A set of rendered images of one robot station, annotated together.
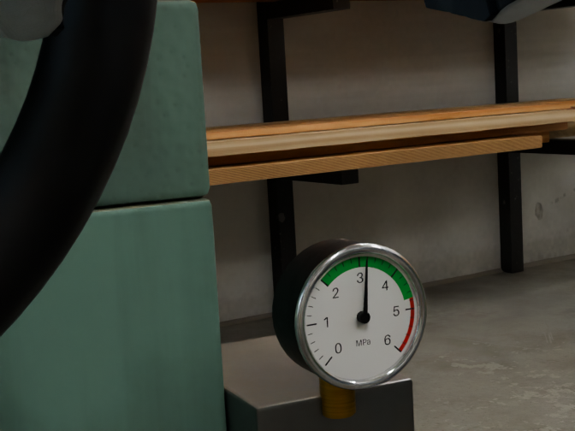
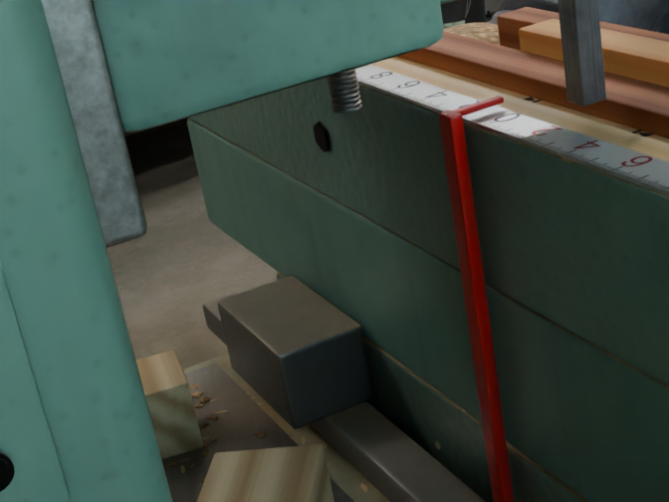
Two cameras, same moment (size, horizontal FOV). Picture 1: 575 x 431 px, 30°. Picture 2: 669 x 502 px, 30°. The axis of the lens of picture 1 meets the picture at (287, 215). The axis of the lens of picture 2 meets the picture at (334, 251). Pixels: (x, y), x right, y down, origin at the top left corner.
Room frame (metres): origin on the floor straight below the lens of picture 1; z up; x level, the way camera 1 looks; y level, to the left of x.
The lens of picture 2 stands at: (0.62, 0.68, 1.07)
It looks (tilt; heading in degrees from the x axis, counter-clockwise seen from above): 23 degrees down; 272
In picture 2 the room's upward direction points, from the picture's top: 10 degrees counter-clockwise
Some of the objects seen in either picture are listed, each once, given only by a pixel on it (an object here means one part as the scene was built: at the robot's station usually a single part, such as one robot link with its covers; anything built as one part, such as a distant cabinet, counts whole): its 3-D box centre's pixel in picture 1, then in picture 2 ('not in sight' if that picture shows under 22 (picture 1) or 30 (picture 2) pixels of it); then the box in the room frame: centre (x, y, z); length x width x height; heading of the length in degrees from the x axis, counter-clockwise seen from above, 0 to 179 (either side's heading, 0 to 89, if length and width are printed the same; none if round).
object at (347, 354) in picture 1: (345, 330); not in sight; (0.46, -0.02, 0.65); 0.06 x 0.04 x 0.08; 114
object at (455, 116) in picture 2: not in sight; (500, 318); (0.59, 0.32, 0.89); 0.02 x 0.01 x 0.14; 24
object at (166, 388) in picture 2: not in sight; (154, 406); (0.73, 0.21, 0.82); 0.04 x 0.03 x 0.03; 104
